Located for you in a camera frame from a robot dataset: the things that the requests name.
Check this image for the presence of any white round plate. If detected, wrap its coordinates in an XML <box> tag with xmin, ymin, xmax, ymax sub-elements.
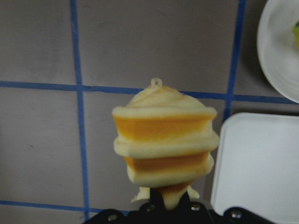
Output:
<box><xmin>256</xmin><ymin>0</ymin><xmax>299</xmax><ymax>103</ymax></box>

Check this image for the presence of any ridged yellow bread loaf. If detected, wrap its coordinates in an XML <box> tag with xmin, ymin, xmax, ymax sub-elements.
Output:
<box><xmin>112</xmin><ymin>78</ymin><xmax>219</xmax><ymax>210</ymax></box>

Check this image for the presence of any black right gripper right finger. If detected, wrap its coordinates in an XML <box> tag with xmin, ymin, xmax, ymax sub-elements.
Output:
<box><xmin>175</xmin><ymin>186</ymin><xmax>202</xmax><ymax>211</ymax></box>

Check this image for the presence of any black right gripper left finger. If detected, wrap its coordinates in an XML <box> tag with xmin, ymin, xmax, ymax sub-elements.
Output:
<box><xmin>144</xmin><ymin>189</ymin><xmax>165</xmax><ymax>212</ymax></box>

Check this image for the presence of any white rectangular tray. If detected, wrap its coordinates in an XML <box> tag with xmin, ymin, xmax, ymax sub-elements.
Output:
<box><xmin>211</xmin><ymin>113</ymin><xmax>299</xmax><ymax>224</ymax></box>

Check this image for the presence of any yellow lemon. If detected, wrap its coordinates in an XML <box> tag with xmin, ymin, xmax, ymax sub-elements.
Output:
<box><xmin>292</xmin><ymin>21</ymin><xmax>299</xmax><ymax>47</ymax></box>

